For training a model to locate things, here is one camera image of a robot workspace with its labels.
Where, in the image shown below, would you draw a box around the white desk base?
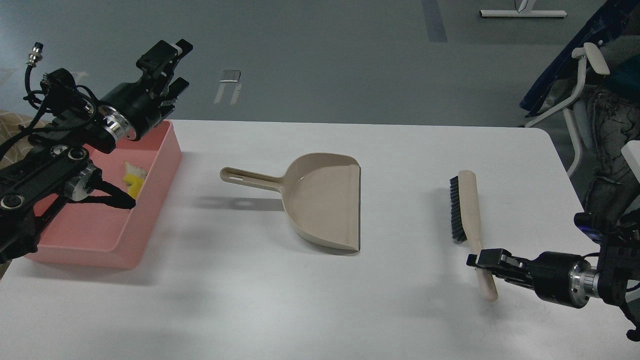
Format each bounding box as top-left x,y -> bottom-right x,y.
478,0 -> 568,19

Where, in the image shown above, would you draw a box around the beige checkered cloth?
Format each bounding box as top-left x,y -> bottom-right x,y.
0,110 -> 33,169

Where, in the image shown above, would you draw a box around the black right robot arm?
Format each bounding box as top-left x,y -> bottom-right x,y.
466,210 -> 640,342

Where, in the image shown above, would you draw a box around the beige hand brush black bristles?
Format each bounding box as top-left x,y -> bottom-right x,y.
449,170 -> 499,303

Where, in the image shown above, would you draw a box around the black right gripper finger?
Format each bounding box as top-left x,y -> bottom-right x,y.
466,248 -> 531,272
493,269 -> 535,290

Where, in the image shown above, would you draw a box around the white office chair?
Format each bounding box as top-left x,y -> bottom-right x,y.
519,0 -> 639,177

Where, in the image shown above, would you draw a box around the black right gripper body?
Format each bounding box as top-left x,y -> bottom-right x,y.
530,251 -> 601,308

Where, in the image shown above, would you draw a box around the beige plastic dustpan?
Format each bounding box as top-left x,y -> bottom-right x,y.
219,152 -> 362,252

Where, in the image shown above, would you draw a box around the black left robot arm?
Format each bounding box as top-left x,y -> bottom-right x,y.
1,39 -> 194,265

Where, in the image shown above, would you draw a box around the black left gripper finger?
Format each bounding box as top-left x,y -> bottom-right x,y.
158,77 -> 190,118
135,39 -> 194,83

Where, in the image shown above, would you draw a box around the pink plastic bin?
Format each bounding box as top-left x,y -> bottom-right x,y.
26,120 -> 182,269

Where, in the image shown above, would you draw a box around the slice of bread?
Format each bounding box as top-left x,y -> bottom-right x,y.
124,161 -> 148,181

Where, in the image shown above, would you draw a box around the seated person in teal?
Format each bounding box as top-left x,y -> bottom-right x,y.
583,55 -> 640,223

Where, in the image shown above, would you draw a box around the yellow green sponge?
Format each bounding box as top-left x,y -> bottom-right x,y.
122,173 -> 145,199

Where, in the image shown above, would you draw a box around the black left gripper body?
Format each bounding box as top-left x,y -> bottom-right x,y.
100,80 -> 170,141

